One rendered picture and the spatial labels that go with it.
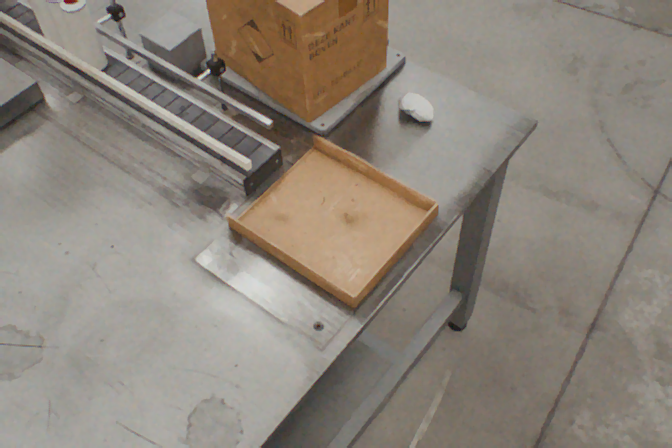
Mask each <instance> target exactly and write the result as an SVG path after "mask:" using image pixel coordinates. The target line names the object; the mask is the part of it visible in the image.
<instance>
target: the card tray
mask: <svg viewBox="0 0 672 448"><path fill-rule="evenodd" d="M313 142H314V147H313V148H311V149H310V150H309V151H308V152H307V154H306V155H305V156H304V157H303V158H302V159H301V160H300V161H299V162H297V163H296V164H295V165H294V166H293V167H292V168H290V169H289V170H288V171H287V172H286V173H285V174H284V175H283V176H281V177H280V178H279V179H278V180H277V181H276V182H275V183H274V184H273V185H272V186H271V187H270V188H269V189H267V190H266V191H265V192H264V193H263V194H262V195H261V196H260V197H259V198H258V199H257V200H256V202H255V203H253V204H252V205H251V206H250V207H249V208H248V209H246V210H245V211H244V212H243V213H242V214H241V215H240V216H239V217H237V218H236V219H235V218H233V217H232V216H230V215H229V214H226V218H227V223H228V227H229V228H231V229H232V230H234V231H235V232H237V233H238V234H240V235H241V236H243V237H244V238H246V239H249V240H250V241H252V242H253V243H255V244H256V245H258V246H259V247H261V249H262V250H264V251H265V252H267V253H268V254H270V255H271V256H273V257H274V258H276V259H277V260H279V261H280V262H282V263H284V264H285V265H287V266H288V267H290V268H292V269H294V270H295V271H297V272H298V273H300V274H301V275H303V276H304V277H306V278H307V279H309V280H310V281H312V282H313V283H315V284H317V285H318V286H320V287H321V288H323V289H324V290H326V291H327V292H329V293H330V294H332V296H333V297H335V298H337V299H339V300H340V301H342V302H343V303H345V304H346V305H348V306H350V307H351V308H353V309H354V310H355V309H356V308H357V307H358V306H359V305H360V304H361V302H362V301H363V300H364V299H365V298H366V297H367V296H368V293H369V292H370V291H371V290H372V289H373V288H374V287H375V285H376V284H377V283H378V282H379V281H381V280H382V279H383V277H384V276H385V275H386V274H387V273H388V272H389V271H390V269H391V268H392V267H393V266H394V265H395V264H396V263H397V261H398V260H399V259H400V258H401V257H402V256H403V255H404V253H405V252H406V251H407V250H408V249H409V247H410V245H411V244H412V243H413V242H414V241H415V240H416V239H417V237H418V236H419V235H420V234H421V233H422V232H423V231H425V229H426V228H427V227H428V226H429V225H430V224H431V223H432V221H433V220H434V219H435V218H436V217H437V216H438V210H439V202H437V200H436V199H434V198H432V197H430V196H428V195H426V194H425V193H422V192H420V191H418V190H416V189H415V188H413V187H411V186H409V185H407V184H406V183H404V182H402V181H400V180H398V179H396V178H395V177H393V176H391V175H389V174H387V173H386V172H384V171H382V170H379V169H377V168H375V167H374V166H372V165H370V164H368V163H366V162H365V161H363V160H361V159H359V158H357V157H355V156H354V155H352V154H350V152H348V151H346V150H345V149H343V148H341V147H339V146H337V145H334V144H333V143H331V142H329V141H327V140H325V139H324V138H322V137H320V136H318V135H316V134H315V133H314V134H313Z"/></svg>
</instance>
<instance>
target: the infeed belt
mask: <svg viewBox="0 0 672 448"><path fill-rule="evenodd" d="M0 12H2V13H3V14H5V15H7V16H8V17H10V18H12V19H14V20H16V21H18V22H19V23H21V24H23V25H24V26H26V27H28V28H29V29H31V30H33V31H34V32H36V33H39V35H40V36H42V37H44V38H45V36H44V34H43V31H42V28H41V26H40V24H38V21H37V19H36V17H35V14H34V12H33V10H31V9H30V8H28V7H26V6H25V4H23V3H21V2H19V1H18V0H0ZM0 27H2V28H3V29H5V30H6V31H8V32H10V33H12V34H14V35H16V36H17V38H19V39H21V40H22V41H24V42H25V43H27V44H29V45H30V46H32V47H34V48H35V49H38V50H40V51H41V52H43V53H44V54H46V55H48V56H49V57H51V58H53V59H54V60H56V61H58V62H59V64H62V65H64V66H65V67H67V68H68V69H70V70H72V71H73V72H75V73H77V74H78V75H80V76H82V77H83V78H85V79H87V80H89V81H91V82H92V83H94V84H96V85H97V86H99V87H101V88H102V89H104V91H105V92H107V93H109V94H110V95H112V96H115V97H116V98H118V99H120V100H121V101H123V102H124V103H126V104H128V105H129V106H131V107H133V108H134V109H136V110H138V111H139V112H141V113H143V114H145V115H147V116H148V117H150V118H152V119H153V120H155V122H157V123H158V124H160V125H161V126H163V127H165V128H166V129H168V130H170V131H171V132H173V133H176V134H177V135H179V136H181V137H182V138H184V139H185V140H187V141H189V142H190V143H192V144H194V145H195V146H197V147H199V148H200V149H202V150H203V151H205V152H207V153H208V154H211V155H213V156H214V158H216V159H218V160H219V161H221V162H222V163H224V164H226V165H227V166H229V167H231V168H232V169H234V170H236V171H237V172H239V173H240V174H242V175H244V176H245V177H249V178H250V177H251V176H252V175H253V174H254V173H255V172H256V171H257V170H258V169H260V168H261V167H262V166H263V165H264V164H265V163H266V162H267V161H268V160H270V159H271V158H272V157H273V156H274V155H275V153H276V152H277V151H276V150H275V149H273V148H271V147H269V146H268V145H266V144H264V143H262V142H261V141H259V140H257V139H256V138H254V137H252V136H250V135H247V134H246V133H244V132H243V131H241V130H239V129H237V128H236V127H234V126H232V125H230V124H229V123H227V122H225V121H224V120H222V119H221V120H220V118H218V117H217V116H215V114H213V113H210V112H209V111H206V110H205V109H204V108H202V107H200V106H198V105H197V104H195V103H193V102H191V101H190V100H188V99H186V98H184V97H183V96H181V95H179V94H177V93H175V92H173V91H171V90H170V89H167V88H166V87H164V86H163V85H161V84H159V82H158V81H155V80H154V79H152V78H151V77H149V76H146V75H144V74H142V73H141V72H139V71H138V70H136V69H134V68H132V67H131V66H129V65H127V64H125V63H124V62H122V61H120V60H119V59H116V58H114V57H112V56H111V54H109V53H107V52H105V51H104V52H105V55H106V59H107V61H108V67H107V68H106V69H105V70H104V71H102V72H103V73H104V74H106V75H108V76H109V77H111V78H113V79H116V80H117V81H119V82H121V83H122V84H124V85H126V86H127V88H129V89H131V90H132V91H134V92H136V93H137V94H139V95H141V96H142V97H145V98H147V99H148V100H150V101H152V102H153V103H155V104H157V105H158V106H160V107H162V108H163V109H165V110H167V111H168V112H170V113H172V114H174V115H175V116H178V117H180V119H181V120H183V121H185V122H186V123H188V124H190V125H191V126H193V127H195V128H196V129H198V130H200V131H201V132H203V133H205V134H206V135H208V136H211V137H212V138H214V139H216V140H217V141H219V142H221V143H222V144H224V145H226V146H227V147H229V148H231V149H232V150H234V151H236V152H238V153H239V154H241V156H243V157H244V158H246V159H249V160H250V161H251V163H252V168H251V169H250V170H249V171H246V170H245V169H243V168H241V167H240V166H238V165H237V164H235V163H233V162H232V161H230V160H228V159H227V158H225V157H223V155H222V154H220V153H218V152H217V151H215V150H213V149H212V148H210V147H207V146H206V145H204V144H202V143H201V142H199V141H198V140H196V139H194V138H193V137H191V136H189V135H188V134H186V133H184V132H183V131H181V130H179V129H178V128H176V127H173V126H172V125H170V124H168V123H167V122H165V121H164V119H162V118H160V117H159V116H157V115H155V114H154V113H152V112H150V111H149V110H147V109H145V108H144V107H141V106H139V105H138V104H136V103H134V102H133V101H131V100H129V99H128V98H126V97H125V96H123V95H121V94H120V93H118V92H116V91H115V90H112V88H110V87H109V86H107V85H105V84H104V83H102V82H100V81H99V80H97V79H95V78H94V77H92V76H90V75H89V74H86V73H85V72H83V71H81V70H80V69H78V68H76V67H75V66H73V65H71V64H70V63H68V62H67V61H66V60H65V59H63V58H60V57H59V56H57V55H55V54H54V53H52V52H51V51H49V50H47V49H46V48H44V47H42V46H41V45H39V44H37V43H35V42H33V41H31V40H30V39H28V38H26V37H25V35H23V34H21V33H20V32H18V31H16V30H15V29H13V28H11V27H9V26H7V25H6V24H4V23H2V22H1V21H0Z"/></svg>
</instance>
